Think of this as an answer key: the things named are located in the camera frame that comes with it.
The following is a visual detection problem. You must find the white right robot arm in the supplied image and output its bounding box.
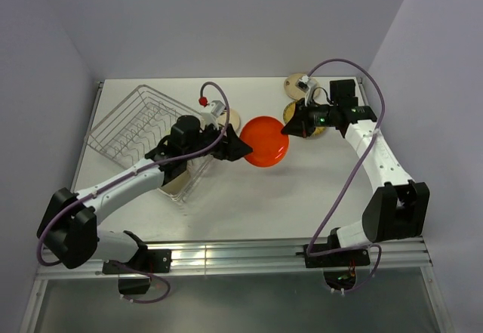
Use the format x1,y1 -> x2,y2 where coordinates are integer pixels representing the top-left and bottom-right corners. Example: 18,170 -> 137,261
281,75 -> 429,265

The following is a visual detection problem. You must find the beige patterned plate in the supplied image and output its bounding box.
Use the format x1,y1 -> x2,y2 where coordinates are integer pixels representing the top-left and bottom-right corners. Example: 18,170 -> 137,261
284,72 -> 321,100

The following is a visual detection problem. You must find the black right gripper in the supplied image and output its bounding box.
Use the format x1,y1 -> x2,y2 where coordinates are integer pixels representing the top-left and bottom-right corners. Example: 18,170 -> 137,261
281,96 -> 338,137

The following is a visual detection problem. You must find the beige plate green spot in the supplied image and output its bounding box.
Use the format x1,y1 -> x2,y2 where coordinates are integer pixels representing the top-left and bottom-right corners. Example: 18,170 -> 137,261
217,109 -> 241,133

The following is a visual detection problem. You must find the beige floral ceramic bowl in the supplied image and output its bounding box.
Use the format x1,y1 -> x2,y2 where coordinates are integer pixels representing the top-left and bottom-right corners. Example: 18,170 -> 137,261
158,171 -> 190,199

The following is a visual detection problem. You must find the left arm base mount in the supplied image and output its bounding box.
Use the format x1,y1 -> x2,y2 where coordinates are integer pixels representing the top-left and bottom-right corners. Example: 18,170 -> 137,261
102,248 -> 172,299

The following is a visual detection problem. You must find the woven bamboo tray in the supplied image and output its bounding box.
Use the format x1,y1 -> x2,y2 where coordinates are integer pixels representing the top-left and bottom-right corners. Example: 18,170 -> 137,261
282,100 -> 326,139

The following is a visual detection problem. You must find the aluminium rail frame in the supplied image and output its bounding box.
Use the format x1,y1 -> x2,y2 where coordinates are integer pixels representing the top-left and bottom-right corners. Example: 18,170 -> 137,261
35,79 -> 433,281

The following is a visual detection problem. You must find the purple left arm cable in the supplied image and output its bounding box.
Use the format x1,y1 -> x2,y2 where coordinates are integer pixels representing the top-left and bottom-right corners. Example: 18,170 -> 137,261
35,82 -> 231,304

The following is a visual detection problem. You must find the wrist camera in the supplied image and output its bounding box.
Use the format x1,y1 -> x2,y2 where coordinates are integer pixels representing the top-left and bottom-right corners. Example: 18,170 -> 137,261
297,75 -> 318,106
198,97 -> 226,129

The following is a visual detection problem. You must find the wire dish rack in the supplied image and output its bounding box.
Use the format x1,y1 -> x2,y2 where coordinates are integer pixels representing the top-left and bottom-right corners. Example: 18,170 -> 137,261
86,84 -> 216,204

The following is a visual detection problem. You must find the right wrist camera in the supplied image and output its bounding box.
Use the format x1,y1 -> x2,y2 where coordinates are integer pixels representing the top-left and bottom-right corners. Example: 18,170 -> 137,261
297,75 -> 318,106

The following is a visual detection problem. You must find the orange plastic plate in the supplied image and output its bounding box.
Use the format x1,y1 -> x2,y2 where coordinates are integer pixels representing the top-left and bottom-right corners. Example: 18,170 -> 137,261
240,116 -> 289,168

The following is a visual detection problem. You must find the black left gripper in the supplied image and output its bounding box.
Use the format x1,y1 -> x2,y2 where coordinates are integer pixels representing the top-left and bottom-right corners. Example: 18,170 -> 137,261
183,120 -> 252,162

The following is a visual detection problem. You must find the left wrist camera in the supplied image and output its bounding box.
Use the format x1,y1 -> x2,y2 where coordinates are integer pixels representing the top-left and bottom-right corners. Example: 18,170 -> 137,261
198,97 -> 226,129

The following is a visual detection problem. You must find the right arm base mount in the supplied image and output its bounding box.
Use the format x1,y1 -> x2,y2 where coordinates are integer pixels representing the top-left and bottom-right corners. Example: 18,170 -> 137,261
296,244 -> 371,290

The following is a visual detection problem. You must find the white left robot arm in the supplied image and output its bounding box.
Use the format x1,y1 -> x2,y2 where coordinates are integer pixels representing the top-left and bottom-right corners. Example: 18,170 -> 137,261
36,116 -> 253,272

